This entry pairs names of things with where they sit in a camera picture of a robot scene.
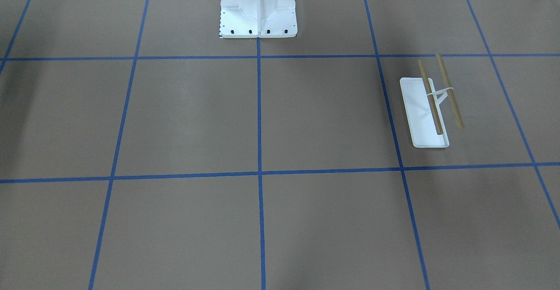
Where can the white towel rack base tray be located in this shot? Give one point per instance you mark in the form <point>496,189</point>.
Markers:
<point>421,125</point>

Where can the inner wooden rack bar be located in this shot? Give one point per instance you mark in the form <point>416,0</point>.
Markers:
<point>430,98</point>

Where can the wooden rack bar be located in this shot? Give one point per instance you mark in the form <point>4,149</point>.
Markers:
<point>453,100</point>
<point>430,98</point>

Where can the outer wooden rack bar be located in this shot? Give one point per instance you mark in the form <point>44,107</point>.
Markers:
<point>453,100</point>

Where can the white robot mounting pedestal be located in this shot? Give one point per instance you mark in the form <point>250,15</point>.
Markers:
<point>258,19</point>

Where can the white rack bracket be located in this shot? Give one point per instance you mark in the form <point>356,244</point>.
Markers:
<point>440,96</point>

